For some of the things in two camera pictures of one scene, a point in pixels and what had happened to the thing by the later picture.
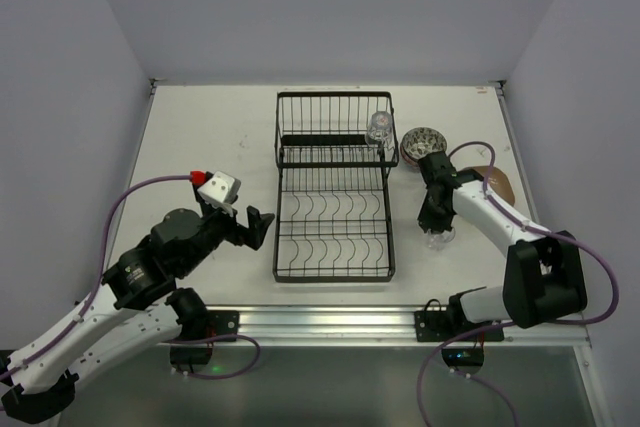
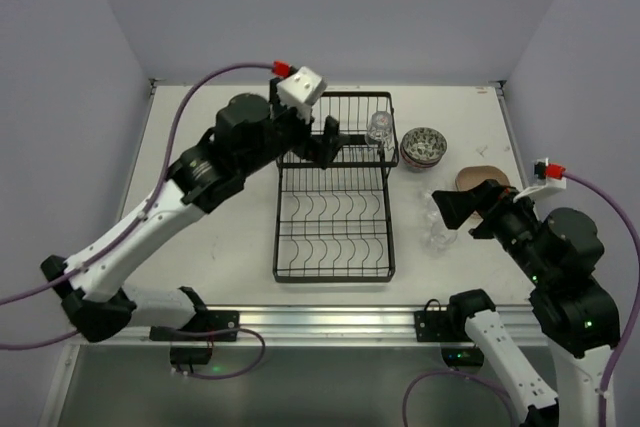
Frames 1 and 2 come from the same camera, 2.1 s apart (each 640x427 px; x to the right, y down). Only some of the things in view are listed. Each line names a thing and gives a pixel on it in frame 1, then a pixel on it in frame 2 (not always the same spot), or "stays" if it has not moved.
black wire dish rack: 333,192 stays
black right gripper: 435,214 to 489,204
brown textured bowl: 497,182 stays
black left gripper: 240,232 to 304,137
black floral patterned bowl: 420,141 stays
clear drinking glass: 380,130 stays
